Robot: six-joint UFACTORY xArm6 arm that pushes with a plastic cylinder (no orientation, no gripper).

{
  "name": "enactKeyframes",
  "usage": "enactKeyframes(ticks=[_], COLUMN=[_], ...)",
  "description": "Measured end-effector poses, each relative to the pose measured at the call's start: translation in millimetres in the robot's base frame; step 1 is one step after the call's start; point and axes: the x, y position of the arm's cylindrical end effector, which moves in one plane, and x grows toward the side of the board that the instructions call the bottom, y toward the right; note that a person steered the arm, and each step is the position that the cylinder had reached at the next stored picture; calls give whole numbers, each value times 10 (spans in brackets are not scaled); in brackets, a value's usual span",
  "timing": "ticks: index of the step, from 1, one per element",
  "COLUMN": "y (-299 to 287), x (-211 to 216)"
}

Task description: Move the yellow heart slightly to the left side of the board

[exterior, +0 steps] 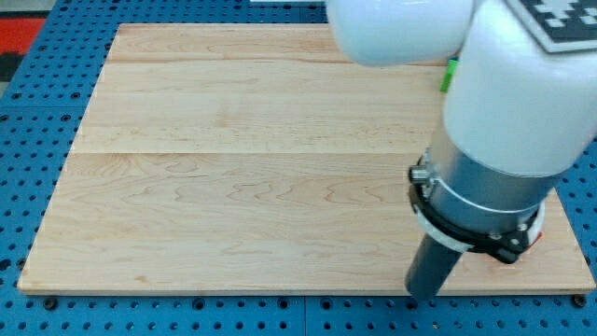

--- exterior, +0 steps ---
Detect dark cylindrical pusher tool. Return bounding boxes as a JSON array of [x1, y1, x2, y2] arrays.
[[405, 234, 462, 301]]

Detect wooden board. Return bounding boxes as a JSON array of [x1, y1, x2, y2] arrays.
[[17, 23, 597, 297]]

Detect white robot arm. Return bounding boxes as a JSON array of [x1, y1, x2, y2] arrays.
[[326, 1, 596, 267]]

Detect black white fiducial tag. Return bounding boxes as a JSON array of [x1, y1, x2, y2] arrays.
[[505, 0, 596, 53]]

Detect green block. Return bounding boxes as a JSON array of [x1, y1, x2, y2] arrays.
[[439, 58, 459, 93]]

